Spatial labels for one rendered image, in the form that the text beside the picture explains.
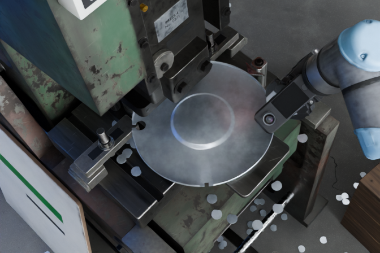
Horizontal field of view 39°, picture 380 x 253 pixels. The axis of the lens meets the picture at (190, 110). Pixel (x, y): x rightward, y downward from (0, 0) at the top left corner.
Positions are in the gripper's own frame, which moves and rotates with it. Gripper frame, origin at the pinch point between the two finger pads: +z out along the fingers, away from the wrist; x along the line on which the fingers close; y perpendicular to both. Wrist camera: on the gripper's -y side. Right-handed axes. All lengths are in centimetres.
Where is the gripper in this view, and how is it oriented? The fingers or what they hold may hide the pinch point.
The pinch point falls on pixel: (271, 110)
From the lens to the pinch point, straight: 108.0
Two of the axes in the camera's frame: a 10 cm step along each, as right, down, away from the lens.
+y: 6.6, -6.8, 3.3
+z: -2.4, 2.3, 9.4
